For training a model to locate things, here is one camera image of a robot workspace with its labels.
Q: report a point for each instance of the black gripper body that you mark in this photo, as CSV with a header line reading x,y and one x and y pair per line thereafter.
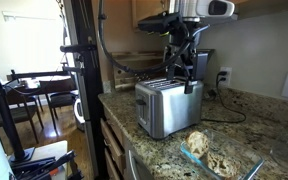
x,y
184,41

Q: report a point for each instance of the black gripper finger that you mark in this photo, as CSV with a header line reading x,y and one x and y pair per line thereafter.
x,y
171,68
190,70

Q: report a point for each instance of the bread slice with brown crust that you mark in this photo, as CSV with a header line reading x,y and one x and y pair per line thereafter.
x,y
197,143

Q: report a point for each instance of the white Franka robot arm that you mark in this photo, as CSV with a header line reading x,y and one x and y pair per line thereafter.
x,y
197,8

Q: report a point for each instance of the stainless steel two-slot toaster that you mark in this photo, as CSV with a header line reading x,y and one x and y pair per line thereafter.
x,y
170,110

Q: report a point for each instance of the pale holey bread slice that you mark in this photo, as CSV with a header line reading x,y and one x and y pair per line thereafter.
x,y
222,165

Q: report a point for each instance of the wooden cutting board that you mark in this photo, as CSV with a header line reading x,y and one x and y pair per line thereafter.
x,y
130,66

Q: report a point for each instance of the wooden counter drawer cabinet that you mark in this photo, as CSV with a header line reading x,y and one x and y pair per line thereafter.
x,y
114,143

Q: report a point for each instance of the clear glass baking dish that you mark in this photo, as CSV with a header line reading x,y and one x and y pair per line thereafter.
x,y
247,156

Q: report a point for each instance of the white round appliance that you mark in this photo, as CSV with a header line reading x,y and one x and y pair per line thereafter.
x,y
77,115

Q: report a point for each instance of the dark wooden dining chair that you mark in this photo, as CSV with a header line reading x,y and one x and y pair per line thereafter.
x,y
60,100
17,115

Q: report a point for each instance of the dark dining table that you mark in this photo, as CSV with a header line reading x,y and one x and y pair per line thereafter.
x,y
50,87

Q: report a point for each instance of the folded black tripod legs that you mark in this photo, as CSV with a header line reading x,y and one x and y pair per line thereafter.
x,y
44,166

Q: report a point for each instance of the black pole with base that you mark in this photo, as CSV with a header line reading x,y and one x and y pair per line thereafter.
x,y
9,126

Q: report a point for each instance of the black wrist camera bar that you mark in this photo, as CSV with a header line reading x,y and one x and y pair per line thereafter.
x,y
157,22

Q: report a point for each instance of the white wall outlet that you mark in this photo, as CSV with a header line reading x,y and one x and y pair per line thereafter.
x,y
228,81

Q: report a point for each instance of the black vertical stand post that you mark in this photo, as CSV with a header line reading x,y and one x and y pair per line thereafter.
x,y
90,100

